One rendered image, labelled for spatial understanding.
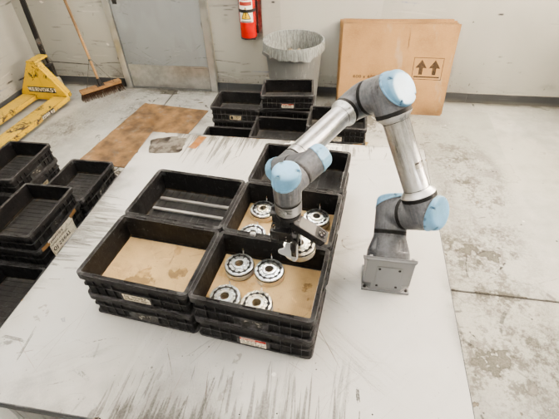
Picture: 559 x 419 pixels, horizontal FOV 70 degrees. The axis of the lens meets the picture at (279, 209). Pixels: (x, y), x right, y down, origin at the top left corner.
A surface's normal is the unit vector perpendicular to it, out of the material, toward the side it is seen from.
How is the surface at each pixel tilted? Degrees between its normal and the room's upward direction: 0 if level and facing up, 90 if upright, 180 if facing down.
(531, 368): 0
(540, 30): 90
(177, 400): 0
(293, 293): 0
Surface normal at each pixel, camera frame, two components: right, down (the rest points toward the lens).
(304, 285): -0.03, -0.75
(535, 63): -0.17, 0.66
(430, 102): -0.17, 0.42
